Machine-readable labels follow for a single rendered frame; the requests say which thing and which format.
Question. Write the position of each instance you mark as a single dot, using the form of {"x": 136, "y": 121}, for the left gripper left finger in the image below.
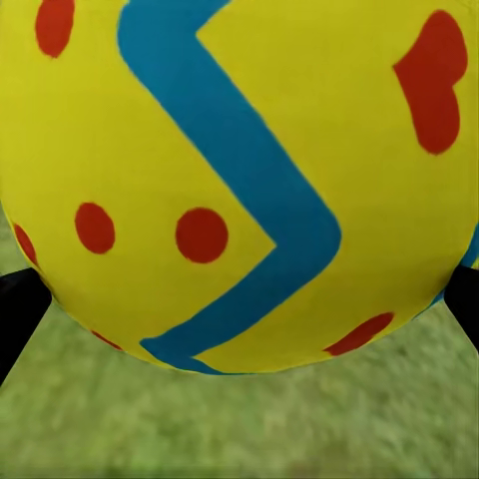
{"x": 24, "y": 299}

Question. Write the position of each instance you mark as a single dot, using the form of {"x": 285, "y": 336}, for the easter egg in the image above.
{"x": 232, "y": 187}

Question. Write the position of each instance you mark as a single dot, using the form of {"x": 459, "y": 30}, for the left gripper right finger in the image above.
{"x": 462, "y": 298}

